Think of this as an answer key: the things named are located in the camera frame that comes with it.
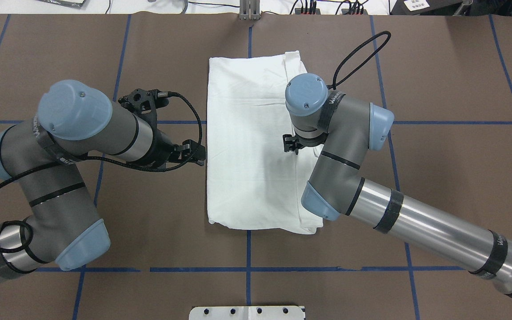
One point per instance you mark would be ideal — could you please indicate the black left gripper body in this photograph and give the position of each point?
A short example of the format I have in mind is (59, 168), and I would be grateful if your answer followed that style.
(163, 152)

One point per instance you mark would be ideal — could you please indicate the white long-sleeve printed shirt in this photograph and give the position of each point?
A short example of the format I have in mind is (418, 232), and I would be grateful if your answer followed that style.
(252, 183)

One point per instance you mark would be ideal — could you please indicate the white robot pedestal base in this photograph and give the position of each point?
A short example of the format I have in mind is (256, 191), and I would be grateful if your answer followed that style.
(270, 312)

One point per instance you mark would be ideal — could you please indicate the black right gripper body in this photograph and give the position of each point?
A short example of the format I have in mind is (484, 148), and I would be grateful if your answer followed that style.
(291, 144)

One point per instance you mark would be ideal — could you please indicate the aluminium frame post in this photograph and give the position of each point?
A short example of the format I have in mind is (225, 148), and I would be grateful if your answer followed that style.
(249, 10)

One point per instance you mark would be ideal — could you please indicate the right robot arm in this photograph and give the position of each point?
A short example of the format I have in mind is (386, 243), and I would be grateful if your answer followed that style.
(347, 128)

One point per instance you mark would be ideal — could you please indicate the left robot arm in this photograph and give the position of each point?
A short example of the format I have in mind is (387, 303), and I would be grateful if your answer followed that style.
(76, 123)

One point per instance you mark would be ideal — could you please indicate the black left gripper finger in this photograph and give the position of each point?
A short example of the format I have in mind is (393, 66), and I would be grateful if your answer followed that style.
(190, 148)
(193, 160)

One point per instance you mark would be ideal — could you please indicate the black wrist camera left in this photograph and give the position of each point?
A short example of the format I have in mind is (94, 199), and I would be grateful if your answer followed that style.
(144, 104)

